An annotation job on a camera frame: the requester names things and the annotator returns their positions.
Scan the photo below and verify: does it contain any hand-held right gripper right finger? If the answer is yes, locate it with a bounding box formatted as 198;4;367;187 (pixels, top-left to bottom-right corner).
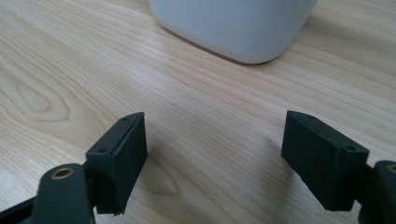
280;109;370;212

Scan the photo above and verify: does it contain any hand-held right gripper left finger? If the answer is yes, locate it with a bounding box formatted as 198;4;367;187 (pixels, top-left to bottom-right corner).
85;111;149;217

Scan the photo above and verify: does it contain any white plastic container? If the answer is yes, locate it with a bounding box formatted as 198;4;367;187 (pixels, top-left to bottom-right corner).
148;0;318;65

